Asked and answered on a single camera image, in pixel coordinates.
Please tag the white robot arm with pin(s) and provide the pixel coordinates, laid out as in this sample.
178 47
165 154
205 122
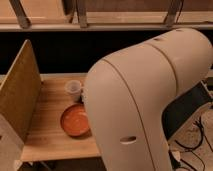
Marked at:
126 92

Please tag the clear plastic cup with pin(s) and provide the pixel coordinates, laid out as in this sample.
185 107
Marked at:
74 89

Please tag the orange bowl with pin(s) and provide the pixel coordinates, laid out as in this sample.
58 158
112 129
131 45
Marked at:
74 121

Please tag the right dark board panel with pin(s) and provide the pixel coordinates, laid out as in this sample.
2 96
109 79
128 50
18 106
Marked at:
184 110

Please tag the left cork board panel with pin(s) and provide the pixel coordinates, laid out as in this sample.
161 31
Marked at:
19 91

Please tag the wooden shelf frame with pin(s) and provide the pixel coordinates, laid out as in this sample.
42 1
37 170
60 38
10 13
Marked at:
101 15

